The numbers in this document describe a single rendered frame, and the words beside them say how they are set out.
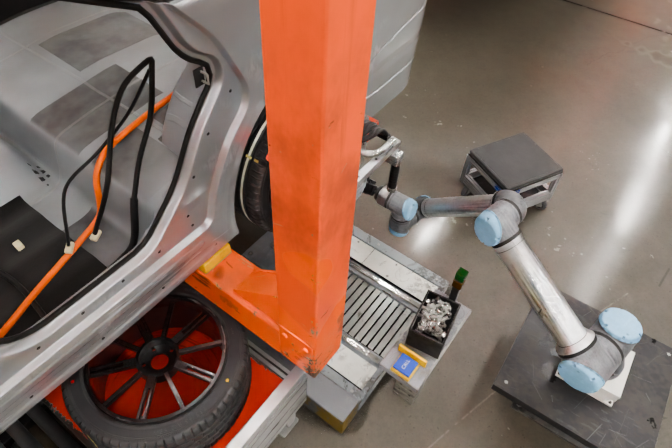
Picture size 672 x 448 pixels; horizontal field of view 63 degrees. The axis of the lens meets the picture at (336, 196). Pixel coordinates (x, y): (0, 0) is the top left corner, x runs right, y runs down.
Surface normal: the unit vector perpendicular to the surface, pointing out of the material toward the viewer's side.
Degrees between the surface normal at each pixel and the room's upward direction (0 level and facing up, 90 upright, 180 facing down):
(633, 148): 0
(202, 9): 79
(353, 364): 0
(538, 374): 0
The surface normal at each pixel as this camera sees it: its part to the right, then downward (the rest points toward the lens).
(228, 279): 0.04, -0.68
